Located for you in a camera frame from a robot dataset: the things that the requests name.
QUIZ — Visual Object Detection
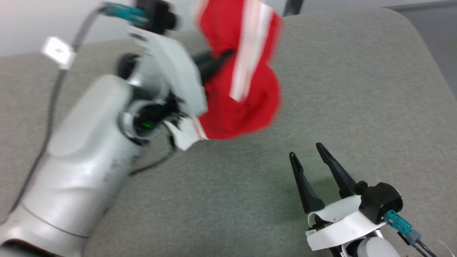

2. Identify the black stand leg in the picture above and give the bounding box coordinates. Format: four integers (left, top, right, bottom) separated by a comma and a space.
284, 0, 305, 17

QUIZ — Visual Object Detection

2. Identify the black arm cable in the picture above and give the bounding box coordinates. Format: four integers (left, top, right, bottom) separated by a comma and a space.
9, 6, 107, 215
398, 231, 441, 257

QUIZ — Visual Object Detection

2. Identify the white cable tag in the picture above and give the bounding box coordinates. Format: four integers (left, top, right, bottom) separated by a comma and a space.
41, 36, 76, 70

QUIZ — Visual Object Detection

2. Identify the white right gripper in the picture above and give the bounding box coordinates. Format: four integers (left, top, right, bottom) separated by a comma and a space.
289, 142, 388, 252

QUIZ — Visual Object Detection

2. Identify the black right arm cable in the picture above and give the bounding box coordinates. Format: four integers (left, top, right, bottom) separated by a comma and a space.
398, 231, 441, 257

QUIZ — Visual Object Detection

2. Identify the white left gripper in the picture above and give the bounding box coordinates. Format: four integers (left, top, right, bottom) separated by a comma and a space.
128, 27, 235, 118

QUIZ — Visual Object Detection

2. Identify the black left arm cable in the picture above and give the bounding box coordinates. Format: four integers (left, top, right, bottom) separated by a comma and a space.
9, 6, 107, 215

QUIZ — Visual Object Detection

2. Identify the teal camera connector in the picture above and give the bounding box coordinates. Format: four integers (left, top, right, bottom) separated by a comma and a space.
384, 210, 422, 245
103, 2, 147, 26

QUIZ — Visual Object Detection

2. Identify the teal left camera connector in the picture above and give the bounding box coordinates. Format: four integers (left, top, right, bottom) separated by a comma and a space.
103, 2, 147, 26

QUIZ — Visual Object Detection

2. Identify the teal right camera connector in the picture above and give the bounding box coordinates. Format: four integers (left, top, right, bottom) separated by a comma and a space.
384, 210, 422, 245

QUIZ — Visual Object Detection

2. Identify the grey fabric sofa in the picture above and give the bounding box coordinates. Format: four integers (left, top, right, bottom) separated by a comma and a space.
0, 7, 457, 257

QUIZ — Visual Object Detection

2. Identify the red and white jersey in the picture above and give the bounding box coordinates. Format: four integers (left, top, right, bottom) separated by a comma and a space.
166, 0, 284, 151

